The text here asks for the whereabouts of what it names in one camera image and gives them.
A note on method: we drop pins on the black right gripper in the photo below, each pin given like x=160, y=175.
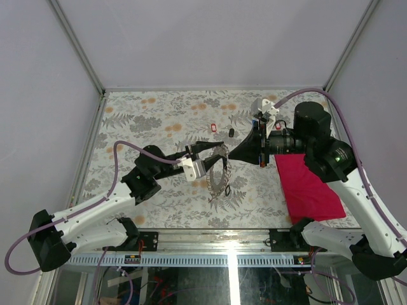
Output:
x=249, y=150

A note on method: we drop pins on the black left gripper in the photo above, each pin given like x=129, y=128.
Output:
x=201, y=147

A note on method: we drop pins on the large silver keyring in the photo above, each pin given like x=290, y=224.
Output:
x=219, y=175

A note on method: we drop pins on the black car key fob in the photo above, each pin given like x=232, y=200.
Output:
x=231, y=133

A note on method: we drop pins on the black key tag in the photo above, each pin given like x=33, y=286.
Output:
x=227, y=190

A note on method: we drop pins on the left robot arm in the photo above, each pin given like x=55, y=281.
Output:
x=97, y=223

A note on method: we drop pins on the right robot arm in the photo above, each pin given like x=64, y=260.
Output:
x=379, y=252

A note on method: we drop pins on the floral table mat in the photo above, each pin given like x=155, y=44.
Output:
x=171, y=120

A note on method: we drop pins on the red cloth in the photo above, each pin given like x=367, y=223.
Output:
x=306, y=195

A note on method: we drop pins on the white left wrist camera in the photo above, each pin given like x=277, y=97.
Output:
x=193, y=169

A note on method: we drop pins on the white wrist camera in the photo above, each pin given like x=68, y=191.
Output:
x=264, y=110
x=193, y=169

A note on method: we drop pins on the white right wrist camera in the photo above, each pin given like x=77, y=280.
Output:
x=264, y=110

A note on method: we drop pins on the grey slotted cable duct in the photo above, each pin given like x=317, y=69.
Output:
x=171, y=260

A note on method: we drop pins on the left aluminium frame post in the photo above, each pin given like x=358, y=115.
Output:
x=73, y=40

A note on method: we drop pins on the aluminium frame post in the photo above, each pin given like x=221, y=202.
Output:
x=353, y=40
x=73, y=40

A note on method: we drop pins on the right aluminium frame post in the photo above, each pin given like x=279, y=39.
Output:
x=353, y=40

